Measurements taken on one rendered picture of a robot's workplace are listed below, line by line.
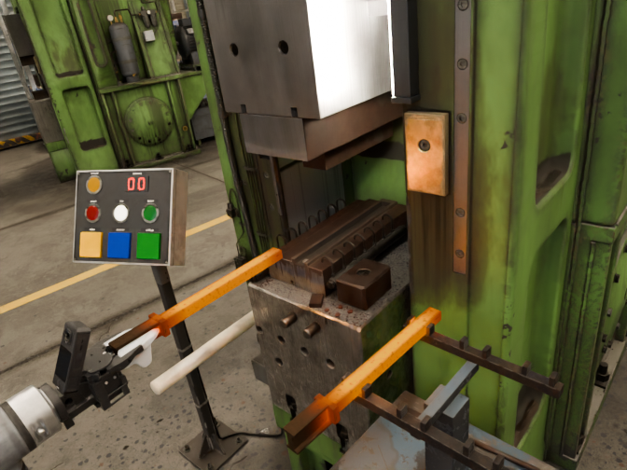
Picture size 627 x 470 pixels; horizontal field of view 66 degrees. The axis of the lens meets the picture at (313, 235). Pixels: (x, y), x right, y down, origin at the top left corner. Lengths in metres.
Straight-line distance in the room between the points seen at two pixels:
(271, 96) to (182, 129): 5.08
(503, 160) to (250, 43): 0.57
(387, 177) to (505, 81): 0.69
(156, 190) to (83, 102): 4.54
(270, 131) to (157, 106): 4.91
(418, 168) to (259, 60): 0.40
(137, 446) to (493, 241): 1.74
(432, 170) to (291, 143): 0.31
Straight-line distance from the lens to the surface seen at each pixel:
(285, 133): 1.09
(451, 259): 1.13
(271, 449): 2.12
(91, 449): 2.42
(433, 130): 1.01
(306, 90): 1.01
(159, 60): 6.07
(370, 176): 1.60
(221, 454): 2.15
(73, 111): 5.97
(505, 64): 0.96
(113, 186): 1.56
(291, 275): 1.27
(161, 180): 1.46
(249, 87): 1.13
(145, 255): 1.47
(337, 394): 0.89
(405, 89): 1.00
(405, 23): 0.98
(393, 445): 1.17
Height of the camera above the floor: 1.60
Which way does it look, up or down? 26 degrees down
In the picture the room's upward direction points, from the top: 8 degrees counter-clockwise
